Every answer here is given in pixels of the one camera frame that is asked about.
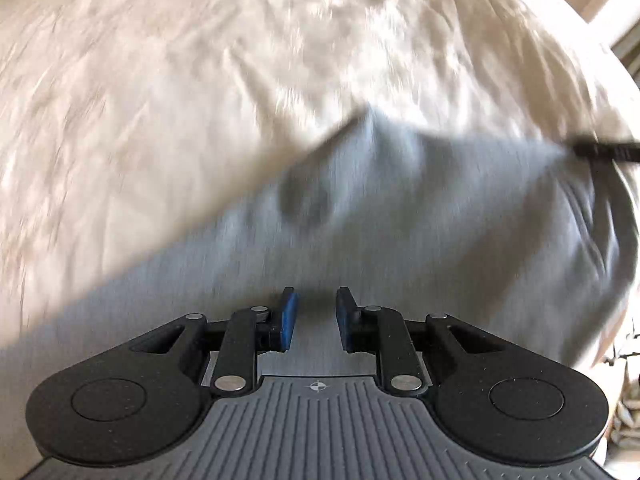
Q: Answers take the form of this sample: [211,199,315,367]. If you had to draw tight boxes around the grey-blue speckled pants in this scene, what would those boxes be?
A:
[0,109,637,467]

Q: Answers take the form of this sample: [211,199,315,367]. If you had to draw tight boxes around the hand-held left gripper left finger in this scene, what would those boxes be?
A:
[128,286,300,397]

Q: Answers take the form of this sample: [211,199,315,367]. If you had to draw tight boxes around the white floral bedspread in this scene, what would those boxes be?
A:
[0,0,640,366]

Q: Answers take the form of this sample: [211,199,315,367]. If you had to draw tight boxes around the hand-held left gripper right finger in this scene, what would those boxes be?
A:
[335,286,507,397]

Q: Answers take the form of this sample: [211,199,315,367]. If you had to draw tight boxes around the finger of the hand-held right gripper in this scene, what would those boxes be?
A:
[574,141,640,164]

